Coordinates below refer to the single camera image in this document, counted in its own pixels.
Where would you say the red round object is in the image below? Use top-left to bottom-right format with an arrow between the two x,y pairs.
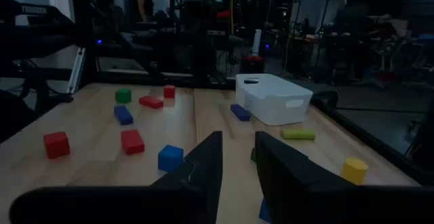
242,55 -> 267,75

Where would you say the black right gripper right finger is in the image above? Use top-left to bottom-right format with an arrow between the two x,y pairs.
255,131 -> 434,224

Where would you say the lime green long block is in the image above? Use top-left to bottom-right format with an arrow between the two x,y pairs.
280,128 -> 317,141

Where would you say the red rectangular block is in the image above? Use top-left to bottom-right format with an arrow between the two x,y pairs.
120,129 -> 146,156
138,95 -> 165,110

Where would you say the blue long block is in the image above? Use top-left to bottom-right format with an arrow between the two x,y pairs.
113,105 -> 134,126

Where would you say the blue cube block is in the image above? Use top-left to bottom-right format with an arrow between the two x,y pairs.
157,144 -> 184,173
258,197 -> 273,224

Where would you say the red cube block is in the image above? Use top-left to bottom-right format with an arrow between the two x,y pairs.
43,131 -> 71,160
163,84 -> 177,99

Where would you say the person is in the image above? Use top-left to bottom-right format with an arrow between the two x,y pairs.
136,0 -> 157,23

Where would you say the white cylindrical post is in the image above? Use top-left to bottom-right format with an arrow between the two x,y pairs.
252,29 -> 263,56

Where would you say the dark blue rectangular block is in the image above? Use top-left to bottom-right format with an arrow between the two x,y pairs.
230,103 -> 252,122

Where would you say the white plastic bin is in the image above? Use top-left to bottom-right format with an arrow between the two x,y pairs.
235,73 -> 314,127

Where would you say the yellow cylinder block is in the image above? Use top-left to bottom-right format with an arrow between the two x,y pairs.
340,157 -> 369,186

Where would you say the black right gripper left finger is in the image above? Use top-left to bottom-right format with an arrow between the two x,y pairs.
9,131 -> 224,224

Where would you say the silver aluminium bar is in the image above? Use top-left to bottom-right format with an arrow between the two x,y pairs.
66,47 -> 86,95

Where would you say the green cube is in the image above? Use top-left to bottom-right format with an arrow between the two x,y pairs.
115,88 -> 132,105

